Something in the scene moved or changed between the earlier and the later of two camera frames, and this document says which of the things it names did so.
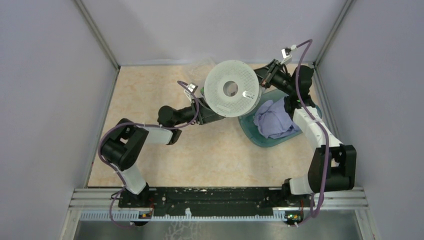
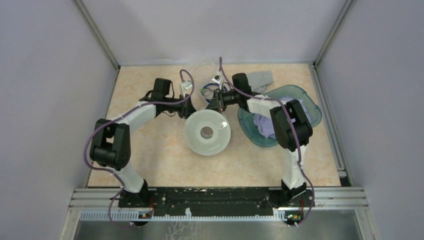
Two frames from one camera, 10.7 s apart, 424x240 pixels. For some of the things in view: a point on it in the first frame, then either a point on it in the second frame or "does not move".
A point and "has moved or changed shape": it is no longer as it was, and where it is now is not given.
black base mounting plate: [213, 202] does not move
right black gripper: [267, 73] -> [218, 105]
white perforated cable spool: [232, 89] has moved or changed shape
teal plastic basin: [254, 132] does not move
